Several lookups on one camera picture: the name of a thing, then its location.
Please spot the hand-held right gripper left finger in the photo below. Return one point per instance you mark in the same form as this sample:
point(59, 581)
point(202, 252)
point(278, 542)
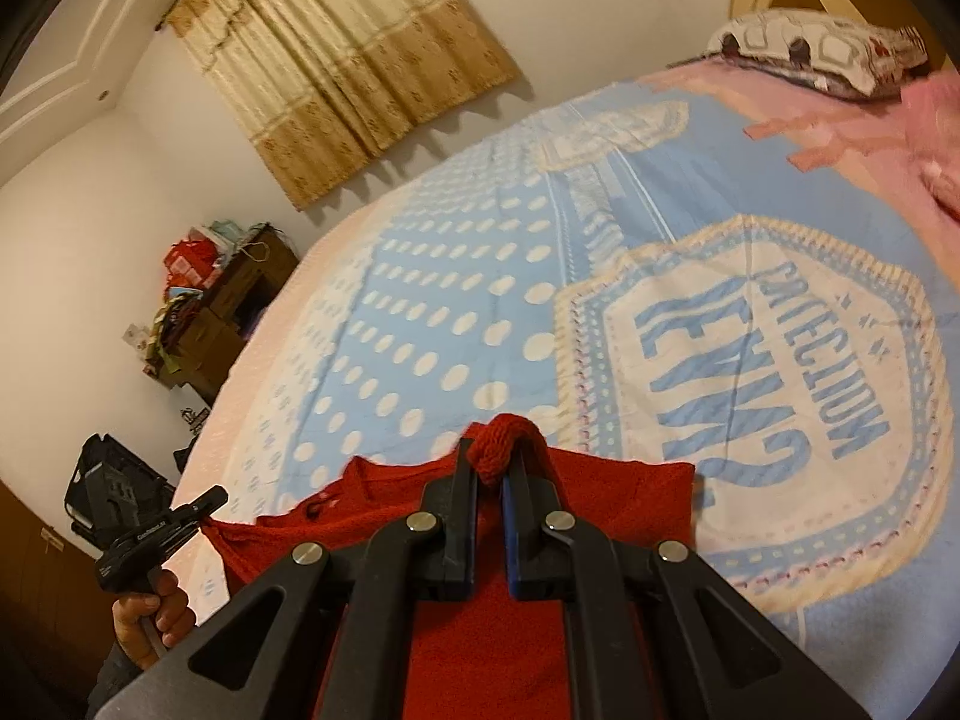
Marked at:
point(457, 517)

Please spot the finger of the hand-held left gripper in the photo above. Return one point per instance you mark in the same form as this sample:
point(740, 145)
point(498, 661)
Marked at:
point(204, 506)

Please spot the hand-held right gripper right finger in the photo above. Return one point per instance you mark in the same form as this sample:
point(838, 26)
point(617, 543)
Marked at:
point(510, 540)

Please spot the red knitted sweater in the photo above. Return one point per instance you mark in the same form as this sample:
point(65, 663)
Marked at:
point(600, 495)

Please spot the person's left forearm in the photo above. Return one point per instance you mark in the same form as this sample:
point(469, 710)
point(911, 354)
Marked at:
point(112, 690)

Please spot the person's left hand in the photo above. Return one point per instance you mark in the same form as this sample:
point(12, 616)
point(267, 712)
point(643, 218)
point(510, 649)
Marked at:
point(176, 611)

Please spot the white paper bag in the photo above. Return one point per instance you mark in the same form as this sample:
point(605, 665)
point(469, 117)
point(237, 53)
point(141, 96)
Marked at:
point(193, 418)

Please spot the black folding chair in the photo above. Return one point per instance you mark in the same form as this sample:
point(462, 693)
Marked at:
point(112, 472)

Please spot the brown wooden door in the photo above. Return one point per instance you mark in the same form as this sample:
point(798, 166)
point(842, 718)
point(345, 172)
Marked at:
point(37, 585)

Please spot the white card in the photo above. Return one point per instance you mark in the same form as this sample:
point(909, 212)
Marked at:
point(135, 336)

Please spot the bed with blue sheet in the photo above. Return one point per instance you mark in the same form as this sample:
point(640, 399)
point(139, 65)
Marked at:
point(450, 315)

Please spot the brown wooden desk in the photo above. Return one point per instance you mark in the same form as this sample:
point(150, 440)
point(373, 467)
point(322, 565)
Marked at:
point(232, 300)

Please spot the red gift bag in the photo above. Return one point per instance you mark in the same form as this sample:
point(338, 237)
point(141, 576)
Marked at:
point(187, 262)

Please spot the beige floral window curtain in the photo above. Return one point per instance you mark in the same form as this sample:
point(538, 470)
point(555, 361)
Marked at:
point(337, 60)

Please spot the patterned pillow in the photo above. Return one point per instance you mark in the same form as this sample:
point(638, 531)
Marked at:
point(810, 45)

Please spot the folded pink quilt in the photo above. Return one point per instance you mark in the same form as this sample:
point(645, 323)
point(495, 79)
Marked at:
point(937, 135)

